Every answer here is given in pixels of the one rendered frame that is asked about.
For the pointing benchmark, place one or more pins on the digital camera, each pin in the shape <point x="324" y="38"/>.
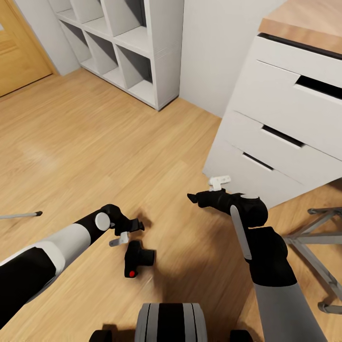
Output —
<point x="136" y="256"/>

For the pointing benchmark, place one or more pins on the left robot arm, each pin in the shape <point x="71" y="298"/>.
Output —
<point x="29" y="272"/>

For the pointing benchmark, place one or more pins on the robot trunk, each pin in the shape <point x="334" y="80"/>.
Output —
<point x="171" y="322"/>

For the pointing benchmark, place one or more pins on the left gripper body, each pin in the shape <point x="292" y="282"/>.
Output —
<point x="131" y="226"/>

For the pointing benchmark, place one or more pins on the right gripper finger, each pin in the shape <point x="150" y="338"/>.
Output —
<point x="193" y="198"/>

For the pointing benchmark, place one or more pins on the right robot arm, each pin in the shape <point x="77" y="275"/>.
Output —
<point x="284" y="312"/>

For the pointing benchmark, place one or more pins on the bookcase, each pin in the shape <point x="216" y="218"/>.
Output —
<point x="109" y="39"/>

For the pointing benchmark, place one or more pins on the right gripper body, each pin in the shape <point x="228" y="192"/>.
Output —
<point x="210" y="198"/>

